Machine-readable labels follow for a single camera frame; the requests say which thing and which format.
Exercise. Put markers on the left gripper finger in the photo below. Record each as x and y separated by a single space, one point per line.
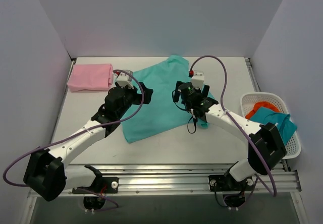
121 85
146 94

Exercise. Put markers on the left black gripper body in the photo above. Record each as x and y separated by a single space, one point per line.
138 94

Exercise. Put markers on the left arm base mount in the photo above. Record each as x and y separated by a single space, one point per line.
100 190

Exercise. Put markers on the folded pink t shirt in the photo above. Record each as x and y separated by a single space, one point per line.
92 77

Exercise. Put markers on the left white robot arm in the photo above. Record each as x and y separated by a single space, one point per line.
49 171

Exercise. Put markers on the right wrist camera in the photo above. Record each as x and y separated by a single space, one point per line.
197 78

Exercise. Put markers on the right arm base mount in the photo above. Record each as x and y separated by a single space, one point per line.
229 193

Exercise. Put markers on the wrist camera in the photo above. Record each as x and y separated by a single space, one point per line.
197 78
123 77

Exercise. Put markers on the mint green t shirt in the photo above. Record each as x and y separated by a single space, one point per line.
160 114

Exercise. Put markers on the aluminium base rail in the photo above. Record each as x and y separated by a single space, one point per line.
181 179

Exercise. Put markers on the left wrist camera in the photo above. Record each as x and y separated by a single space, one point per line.
123 77

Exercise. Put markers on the teal blue t shirt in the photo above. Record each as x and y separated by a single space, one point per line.
282 121

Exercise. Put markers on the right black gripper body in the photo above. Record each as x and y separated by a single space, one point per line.
177 93

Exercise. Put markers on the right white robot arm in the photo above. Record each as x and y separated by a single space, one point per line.
265 145

